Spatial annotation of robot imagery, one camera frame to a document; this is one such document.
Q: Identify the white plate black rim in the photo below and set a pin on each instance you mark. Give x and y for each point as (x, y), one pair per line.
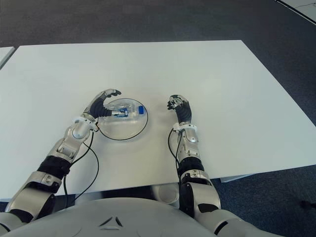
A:
(123, 132)

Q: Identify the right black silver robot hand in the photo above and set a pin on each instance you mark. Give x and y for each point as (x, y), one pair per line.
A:
(184, 112)

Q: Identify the white furniture edge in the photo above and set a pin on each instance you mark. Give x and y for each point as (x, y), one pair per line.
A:
(301, 7)

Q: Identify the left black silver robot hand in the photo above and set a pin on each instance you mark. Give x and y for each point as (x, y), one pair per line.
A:
(97, 107)

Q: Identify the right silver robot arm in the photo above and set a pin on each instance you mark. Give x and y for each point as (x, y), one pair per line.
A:
(190, 148)

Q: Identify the grey robot torso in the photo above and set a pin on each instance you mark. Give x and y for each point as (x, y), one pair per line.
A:
(111, 217)

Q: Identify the clear water bottle blue cap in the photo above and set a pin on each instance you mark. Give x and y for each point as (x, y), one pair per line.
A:
(141, 110)

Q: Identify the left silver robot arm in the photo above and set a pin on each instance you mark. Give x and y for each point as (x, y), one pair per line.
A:
(61, 148)

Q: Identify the white neighbouring table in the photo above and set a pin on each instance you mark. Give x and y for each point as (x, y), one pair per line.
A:
(5, 55)

